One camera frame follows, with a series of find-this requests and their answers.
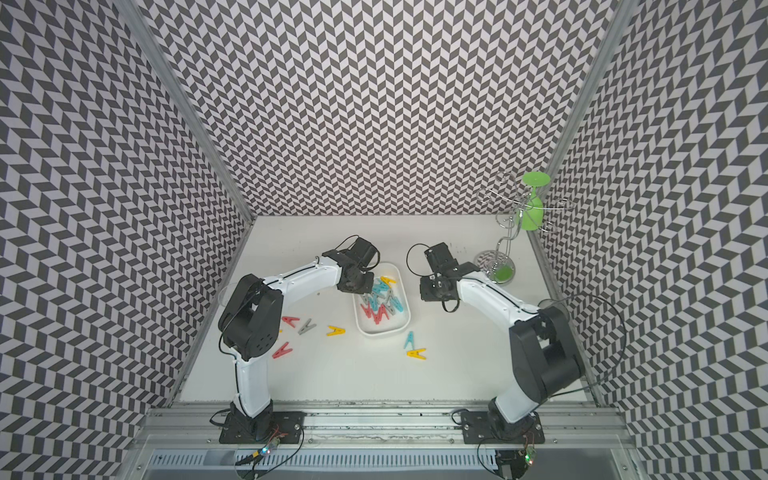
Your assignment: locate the yellow clothespin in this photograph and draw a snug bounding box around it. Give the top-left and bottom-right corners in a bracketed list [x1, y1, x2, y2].
[406, 348, 427, 360]
[379, 276, 397, 287]
[326, 326, 346, 337]

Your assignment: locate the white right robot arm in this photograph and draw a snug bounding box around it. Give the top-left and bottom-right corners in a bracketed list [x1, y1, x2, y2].
[420, 242, 586, 440]

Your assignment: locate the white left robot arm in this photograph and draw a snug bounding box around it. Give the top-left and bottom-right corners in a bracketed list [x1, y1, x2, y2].
[218, 235, 381, 440]

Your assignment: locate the white plastic storage box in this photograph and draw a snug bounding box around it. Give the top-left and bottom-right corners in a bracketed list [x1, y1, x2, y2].
[353, 262, 412, 338]

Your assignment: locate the chrome green jewelry stand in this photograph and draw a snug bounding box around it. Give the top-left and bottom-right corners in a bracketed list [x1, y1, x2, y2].
[474, 171, 575, 285]

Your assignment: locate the clear drinking glass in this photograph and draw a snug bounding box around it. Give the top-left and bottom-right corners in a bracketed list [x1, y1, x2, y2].
[216, 283, 234, 306]

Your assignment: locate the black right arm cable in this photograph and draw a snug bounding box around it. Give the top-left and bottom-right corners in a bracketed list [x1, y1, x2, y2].
[539, 292, 628, 400]

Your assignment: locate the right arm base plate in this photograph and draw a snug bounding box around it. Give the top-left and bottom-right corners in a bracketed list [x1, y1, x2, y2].
[457, 411, 545, 446]

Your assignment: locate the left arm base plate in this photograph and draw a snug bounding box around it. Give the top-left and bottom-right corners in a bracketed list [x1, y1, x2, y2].
[219, 409, 306, 445]

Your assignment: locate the aluminium front rail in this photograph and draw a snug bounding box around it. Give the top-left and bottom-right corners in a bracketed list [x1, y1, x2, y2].
[132, 401, 634, 449]

